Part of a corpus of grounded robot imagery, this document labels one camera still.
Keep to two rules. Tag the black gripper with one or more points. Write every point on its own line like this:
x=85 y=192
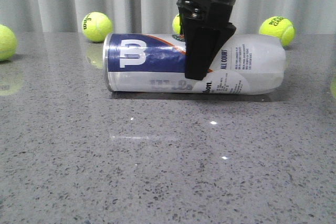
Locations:
x=205 y=26

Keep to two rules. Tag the white blue tennis ball can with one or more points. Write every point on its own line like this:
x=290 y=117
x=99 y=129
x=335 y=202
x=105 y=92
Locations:
x=246 y=64

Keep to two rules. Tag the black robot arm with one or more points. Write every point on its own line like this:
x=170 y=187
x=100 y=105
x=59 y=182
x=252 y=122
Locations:
x=206 y=28

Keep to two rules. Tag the centre tennis ball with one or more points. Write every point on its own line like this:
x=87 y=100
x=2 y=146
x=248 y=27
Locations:
x=176 y=25

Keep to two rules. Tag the Roland Garros tennis ball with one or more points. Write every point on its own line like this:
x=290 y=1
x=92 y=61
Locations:
x=279 y=27

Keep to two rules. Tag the tennis ball with Wilson logo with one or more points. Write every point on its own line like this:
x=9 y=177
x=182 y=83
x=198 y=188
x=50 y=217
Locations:
x=96 y=26

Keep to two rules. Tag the far left tennis ball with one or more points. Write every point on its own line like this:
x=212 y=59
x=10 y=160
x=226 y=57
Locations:
x=8 y=43

